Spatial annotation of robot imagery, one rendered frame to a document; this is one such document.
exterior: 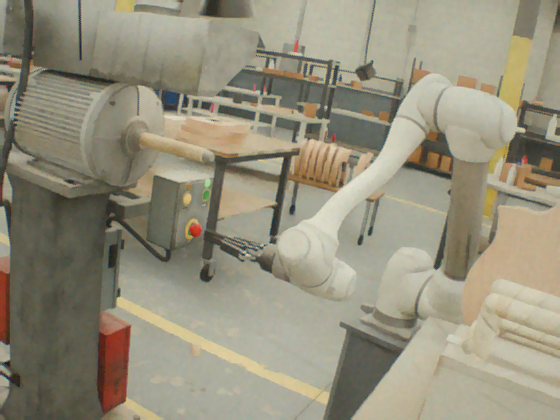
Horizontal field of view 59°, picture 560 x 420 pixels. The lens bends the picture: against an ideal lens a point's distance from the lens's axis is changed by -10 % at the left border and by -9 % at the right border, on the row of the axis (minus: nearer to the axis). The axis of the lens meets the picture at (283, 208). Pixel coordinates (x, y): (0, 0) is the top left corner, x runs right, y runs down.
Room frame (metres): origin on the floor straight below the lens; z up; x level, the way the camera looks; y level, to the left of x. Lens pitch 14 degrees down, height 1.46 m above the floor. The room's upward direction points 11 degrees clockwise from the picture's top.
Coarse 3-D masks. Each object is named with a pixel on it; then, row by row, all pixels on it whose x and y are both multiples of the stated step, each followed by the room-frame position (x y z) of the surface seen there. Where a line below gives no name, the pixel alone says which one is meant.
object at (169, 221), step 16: (160, 176) 1.43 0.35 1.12; (176, 176) 1.46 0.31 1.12; (192, 176) 1.49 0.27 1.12; (208, 176) 1.53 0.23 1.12; (160, 192) 1.42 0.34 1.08; (176, 192) 1.40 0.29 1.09; (192, 192) 1.45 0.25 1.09; (160, 208) 1.42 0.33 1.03; (176, 208) 1.40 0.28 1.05; (192, 208) 1.46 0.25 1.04; (112, 224) 1.47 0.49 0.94; (128, 224) 1.46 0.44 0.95; (160, 224) 1.42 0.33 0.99; (176, 224) 1.40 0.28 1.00; (192, 224) 1.47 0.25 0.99; (144, 240) 1.46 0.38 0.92; (160, 240) 1.41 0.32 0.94; (176, 240) 1.41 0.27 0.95; (192, 240) 1.48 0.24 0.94; (160, 256) 1.45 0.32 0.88
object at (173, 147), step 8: (144, 136) 1.20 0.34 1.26; (152, 136) 1.19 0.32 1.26; (144, 144) 1.20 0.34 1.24; (152, 144) 1.18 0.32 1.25; (160, 144) 1.17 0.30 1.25; (168, 144) 1.16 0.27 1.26; (176, 144) 1.16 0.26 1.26; (184, 144) 1.15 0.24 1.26; (168, 152) 1.17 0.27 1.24; (176, 152) 1.15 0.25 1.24; (184, 152) 1.14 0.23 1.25; (192, 152) 1.13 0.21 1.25; (200, 152) 1.13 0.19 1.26; (200, 160) 1.13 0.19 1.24
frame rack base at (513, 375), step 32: (448, 352) 0.71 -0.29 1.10; (512, 352) 0.75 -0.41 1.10; (448, 384) 0.69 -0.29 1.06; (480, 384) 0.67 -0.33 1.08; (512, 384) 0.65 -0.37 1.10; (544, 384) 0.65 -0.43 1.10; (448, 416) 0.68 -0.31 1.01; (480, 416) 0.66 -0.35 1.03; (512, 416) 0.64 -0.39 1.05; (544, 416) 0.62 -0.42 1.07
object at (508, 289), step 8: (504, 280) 0.77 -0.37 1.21; (496, 288) 0.77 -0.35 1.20; (504, 288) 0.76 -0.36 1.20; (512, 288) 0.76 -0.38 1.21; (520, 288) 0.75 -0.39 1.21; (528, 288) 0.76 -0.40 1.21; (512, 296) 0.75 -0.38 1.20; (520, 296) 0.75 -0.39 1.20; (528, 296) 0.74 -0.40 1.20; (536, 296) 0.74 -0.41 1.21; (544, 296) 0.74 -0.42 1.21; (552, 296) 0.74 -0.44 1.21; (536, 304) 0.73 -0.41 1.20; (544, 304) 0.73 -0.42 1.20; (552, 304) 0.72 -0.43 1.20
